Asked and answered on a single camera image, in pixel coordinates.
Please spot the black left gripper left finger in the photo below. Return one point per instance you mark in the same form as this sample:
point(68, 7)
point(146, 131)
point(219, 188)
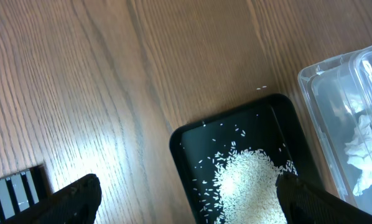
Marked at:
point(76, 203)

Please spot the black food waste tray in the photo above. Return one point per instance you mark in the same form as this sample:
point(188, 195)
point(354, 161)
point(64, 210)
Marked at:
point(270, 124)

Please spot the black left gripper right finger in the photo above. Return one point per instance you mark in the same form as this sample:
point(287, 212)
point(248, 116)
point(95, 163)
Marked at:
point(303, 203)

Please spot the white rice pile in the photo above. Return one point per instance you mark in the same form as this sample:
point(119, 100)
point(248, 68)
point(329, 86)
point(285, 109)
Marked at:
point(246, 185)

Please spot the clear plastic waste bin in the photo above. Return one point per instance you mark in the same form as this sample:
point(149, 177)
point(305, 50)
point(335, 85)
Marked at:
point(337, 91)

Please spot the white tissue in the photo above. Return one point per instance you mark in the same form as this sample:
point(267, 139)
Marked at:
point(359, 152)

